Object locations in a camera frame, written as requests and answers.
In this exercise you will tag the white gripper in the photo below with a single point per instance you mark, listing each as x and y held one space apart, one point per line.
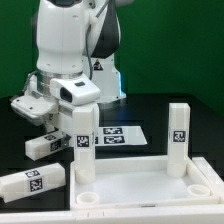
58 113

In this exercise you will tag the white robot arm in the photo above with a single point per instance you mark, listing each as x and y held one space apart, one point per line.
68 31

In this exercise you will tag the white front obstacle bar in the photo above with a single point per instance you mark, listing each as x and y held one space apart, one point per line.
199 214

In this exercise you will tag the white right obstacle bar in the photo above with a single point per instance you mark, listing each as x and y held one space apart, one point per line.
211 175

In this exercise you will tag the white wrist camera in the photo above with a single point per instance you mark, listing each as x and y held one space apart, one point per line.
76 91

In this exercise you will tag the white paper with markers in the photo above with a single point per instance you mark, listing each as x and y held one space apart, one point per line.
120 136

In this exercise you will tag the white desk top panel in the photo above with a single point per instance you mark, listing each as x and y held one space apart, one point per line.
141 182

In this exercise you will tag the white obstacle bar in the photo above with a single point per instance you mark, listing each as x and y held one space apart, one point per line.
211 175
199 214

